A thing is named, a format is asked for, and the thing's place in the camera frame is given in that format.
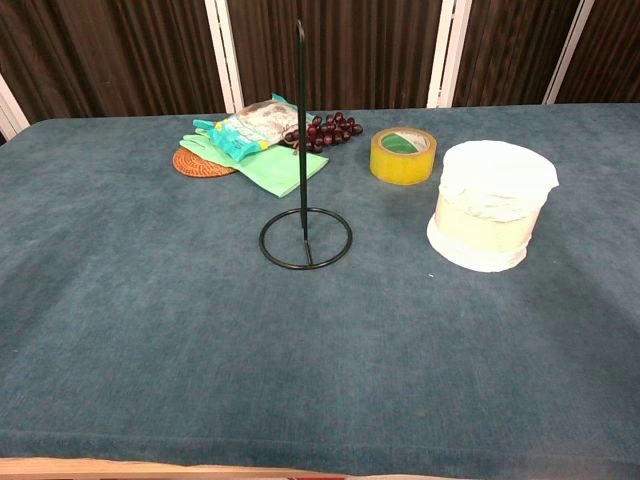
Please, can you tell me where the white paper towel roll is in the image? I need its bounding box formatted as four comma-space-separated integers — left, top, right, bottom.
426, 140, 559, 274

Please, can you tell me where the teal plastic snack packet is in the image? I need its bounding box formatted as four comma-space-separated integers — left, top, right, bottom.
193, 92, 316, 163

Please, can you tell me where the yellow packing tape roll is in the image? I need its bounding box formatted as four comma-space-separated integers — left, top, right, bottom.
369, 127, 438, 186

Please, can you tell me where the dark brown pleated curtain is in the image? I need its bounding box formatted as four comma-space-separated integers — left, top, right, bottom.
0, 0, 640, 141

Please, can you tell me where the black metal paper towel stand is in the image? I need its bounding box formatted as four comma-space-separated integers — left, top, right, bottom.
258, 19, 354, 270

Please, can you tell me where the teal blue table cloth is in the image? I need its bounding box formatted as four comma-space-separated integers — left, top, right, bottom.
0, 103, 640, 479

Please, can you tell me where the dark red grape bunch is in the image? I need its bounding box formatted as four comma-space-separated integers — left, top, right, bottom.
283, 112, 364, 154

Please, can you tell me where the orange woven round coaster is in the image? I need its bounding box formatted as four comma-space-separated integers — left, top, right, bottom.
172, 146, 237, 179

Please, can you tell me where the white screen frame post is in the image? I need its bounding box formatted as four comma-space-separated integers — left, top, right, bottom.
0, 73, 31, 142
542, 0, 600, 106
204, 0, 245, 114
427, 0, 473, 109

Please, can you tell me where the green rubber glove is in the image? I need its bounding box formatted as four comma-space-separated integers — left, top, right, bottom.
179, 129, 330, 198

